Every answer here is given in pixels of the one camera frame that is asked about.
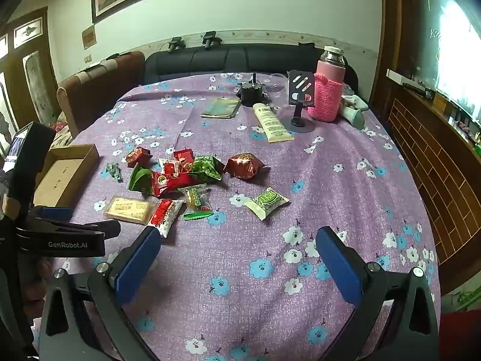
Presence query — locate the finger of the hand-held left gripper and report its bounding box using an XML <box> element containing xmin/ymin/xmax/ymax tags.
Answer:
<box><xmin>32</xmin><ymin>206</ymin><xmax>73</xmax><ymax>222</ymax></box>
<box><xmin>15</xmin><ymin>218</ymin><xmax>121</xmax><ymax>239</ymax></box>

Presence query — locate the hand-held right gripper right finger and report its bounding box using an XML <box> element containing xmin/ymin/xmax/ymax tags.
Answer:
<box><xmin>315</xmin><ymin>227</ymin><xmax>441</xmax><ymax>361</ymax></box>

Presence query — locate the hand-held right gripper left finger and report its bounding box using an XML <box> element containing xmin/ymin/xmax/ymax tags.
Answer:
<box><xmin>39</xmin><ymin>227</ymin><xmax>162</xmax><ymax>361</ymax></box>

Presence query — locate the shallow cardboard box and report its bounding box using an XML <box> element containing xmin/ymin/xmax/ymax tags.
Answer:
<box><xmin>33</xmin><ymin>143</ymin><xmax>101</xmax><ymax>219</ymax></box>

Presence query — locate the beige cracker packet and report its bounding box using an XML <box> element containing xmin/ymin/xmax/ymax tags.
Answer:
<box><xmin>103</xmin><ymin>196</ymin><xmax>157</xmax><ymax>226</ymax></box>

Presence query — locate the long white and red packet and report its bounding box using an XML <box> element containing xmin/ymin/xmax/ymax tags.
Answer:
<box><xmin>146</xmin><ymin>199</ymin><xmax>185</xmax><ymax>238</ymax></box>

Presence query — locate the dark red snack packet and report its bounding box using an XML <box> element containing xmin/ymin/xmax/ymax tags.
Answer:
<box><xmin>223</xmin><ymin>153</ymin><xmax>267</xmax><ymax>180</ymax></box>
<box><xmin>125</xmin><ymin>146</ymin><xmax>153</xmax><ymax>168</ymax></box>

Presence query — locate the red packet with round emblem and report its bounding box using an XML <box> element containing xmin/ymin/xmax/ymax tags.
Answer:
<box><xmin>149</xmin><ymin>171</ymin><xmax>198</xmax><ymax>199</ymax></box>

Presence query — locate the clear packet with green ends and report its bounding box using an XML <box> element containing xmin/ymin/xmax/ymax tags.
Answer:
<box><xmin>178</xmin><ymin>184</ymin><xmax>213</xmax><ymax>221</ymax></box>

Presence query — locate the white and green snack packet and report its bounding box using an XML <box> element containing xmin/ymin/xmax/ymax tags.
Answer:
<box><xmin>244</xmin><ymin>187</ymin><xmax>291</xmax><ymax>220</ymax></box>

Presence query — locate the small red and white packet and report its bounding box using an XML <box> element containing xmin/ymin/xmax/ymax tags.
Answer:
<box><xmin>158</xmin><ymin>158</ymin><xmax>182</xmax><ymax>179</ymax></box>

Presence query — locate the red packet with figure print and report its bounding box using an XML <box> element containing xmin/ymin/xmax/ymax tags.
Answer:
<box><xmin>173</xmin><ymin>149</ymin><xmax>195</xmax><ymax>174</ymax></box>

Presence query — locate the person's left hand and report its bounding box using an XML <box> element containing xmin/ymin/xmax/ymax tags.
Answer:
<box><xmin>20</xmin><ymin>259</ymin><xmax>53</xmax><ymax>303</ymax></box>

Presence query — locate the patterned blanket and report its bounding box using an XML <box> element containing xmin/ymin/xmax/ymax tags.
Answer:
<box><xmin>48</xmin><ymin>111</ymin><xmax>74</xmax><ymax>149</ymax></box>

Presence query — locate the purple floral tablecloth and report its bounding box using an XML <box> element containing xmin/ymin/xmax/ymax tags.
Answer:
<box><xmin>32</xmin><ymin>71</ymin><xmax>443</xmax><ymax>361</ymax></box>

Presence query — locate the brown sofa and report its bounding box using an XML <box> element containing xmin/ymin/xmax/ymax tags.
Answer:
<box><xmin>56</xmin><ymin>50</ymin><xmax>146</xmax><ymax>138</ymax></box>

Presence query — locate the wooden television cabinet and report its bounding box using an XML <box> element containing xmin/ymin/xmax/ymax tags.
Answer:
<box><xmin>386</xmin><ymin>68</ymin><xmax>481</xmax><ymax>298</ymax></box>

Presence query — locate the wooden glass-panel door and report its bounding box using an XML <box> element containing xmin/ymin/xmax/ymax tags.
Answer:
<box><xmin>0</xmin><ymin>6</ymin><xmax>59</xmax><ymax>136</ymax></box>

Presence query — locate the pale green sock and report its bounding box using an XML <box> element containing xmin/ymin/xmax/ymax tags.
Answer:
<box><xmin>339</xmin><ymin>92</ymin><xmax>371</xmax><ymax>130</ymax></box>

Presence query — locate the cream squeeze tube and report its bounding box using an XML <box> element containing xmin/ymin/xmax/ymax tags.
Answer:
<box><xmin>252</xmin><ymin>102</ymin><xmax>295</xmax><ymax>143</ymax></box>

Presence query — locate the green booklet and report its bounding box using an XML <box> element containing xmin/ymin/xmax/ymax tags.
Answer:
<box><xmin>200</xmin><ymin>97</ymin><xmax>242</xmax><ymax>120</ymax></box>

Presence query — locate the flask in pink knitted sleeve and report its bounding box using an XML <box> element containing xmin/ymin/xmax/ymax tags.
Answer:
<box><xmin>307</xmin><ymin>46</ymin><xmax>347</xmax><ymax>123</ymax></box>

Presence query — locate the black phone stand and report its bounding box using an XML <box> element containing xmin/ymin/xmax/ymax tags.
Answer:
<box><xmin>279</xmin><ymin>69</ymin><xmax>317</xmax><ymax>134</ymax></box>

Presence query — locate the small black device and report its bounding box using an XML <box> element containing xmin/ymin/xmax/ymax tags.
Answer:
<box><xmin>235</xmin><ymin>73</ymin><xmax>268</xmax><ymax>108</ymax></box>

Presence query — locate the clear glass jar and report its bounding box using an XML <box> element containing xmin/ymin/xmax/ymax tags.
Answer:
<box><xmin>268</xmin><ymin>72</ymin><xmax>291</xmax><ymax>96</ymax></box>

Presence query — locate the black remote control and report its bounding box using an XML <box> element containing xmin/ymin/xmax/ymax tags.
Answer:
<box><xmin>401</xmin><ymin>83</ymin><xmax>437</xmax><ymax>99</ymax></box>

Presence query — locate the black leather sofa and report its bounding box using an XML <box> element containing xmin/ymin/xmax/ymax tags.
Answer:
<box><xmin>144</xmin><ymin>42</ymin><xmax>359</xmax><ymax>88</ymax></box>

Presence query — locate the television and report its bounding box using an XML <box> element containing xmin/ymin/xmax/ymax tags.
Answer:
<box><xmin>417</xmin><ymin>0</ymin><xmax>481</xmax><ymax>128</ymax></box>

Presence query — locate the small wall sign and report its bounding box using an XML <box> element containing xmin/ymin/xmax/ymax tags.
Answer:
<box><xmin>81</xmin><ymin>24</ymin><xmax>98</xmax><ymax>50</ymax></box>

